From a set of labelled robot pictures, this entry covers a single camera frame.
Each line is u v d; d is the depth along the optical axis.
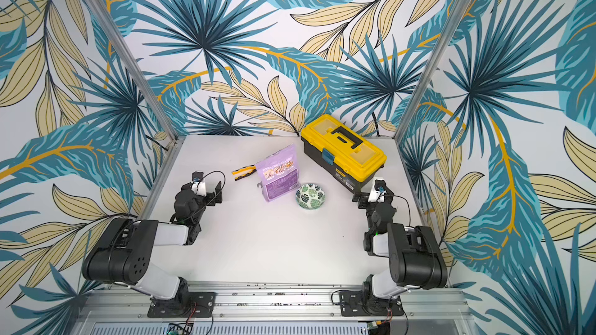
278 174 0.90
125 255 0.45
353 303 0.73
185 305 0.66
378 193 0.75
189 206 0.70
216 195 0.84
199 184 0.78
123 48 0.84
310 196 0.98
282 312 0.74
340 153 0.92
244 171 1.07
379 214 0.69
